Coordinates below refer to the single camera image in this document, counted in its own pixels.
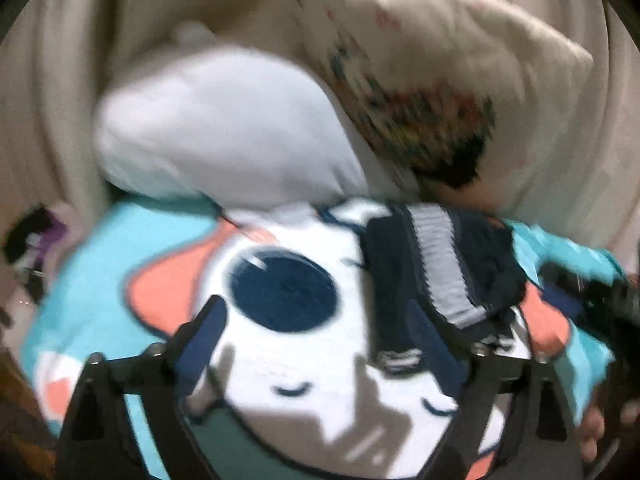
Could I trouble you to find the striped navy patch pants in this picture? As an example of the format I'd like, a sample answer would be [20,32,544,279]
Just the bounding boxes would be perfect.
[360,204,527,375]

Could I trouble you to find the person right hand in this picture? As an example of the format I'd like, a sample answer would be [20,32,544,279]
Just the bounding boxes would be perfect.
[578,399,639,464]

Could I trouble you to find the beige flower curtain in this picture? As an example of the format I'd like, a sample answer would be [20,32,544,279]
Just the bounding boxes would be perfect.
[1,0,639,257]

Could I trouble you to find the dark clothes pile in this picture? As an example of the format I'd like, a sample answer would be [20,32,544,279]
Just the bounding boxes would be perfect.
[2,205,68,304]

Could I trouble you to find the teal cartoon fleece blanket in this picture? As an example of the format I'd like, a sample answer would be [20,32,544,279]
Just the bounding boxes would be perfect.
[21,198,628,479]

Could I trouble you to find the cream floral cushion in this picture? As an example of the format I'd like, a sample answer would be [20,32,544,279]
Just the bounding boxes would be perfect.
[297,0,592,211]

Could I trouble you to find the grey whale plush pillow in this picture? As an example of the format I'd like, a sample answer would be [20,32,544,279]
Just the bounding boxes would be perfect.
[92,19,417,212]

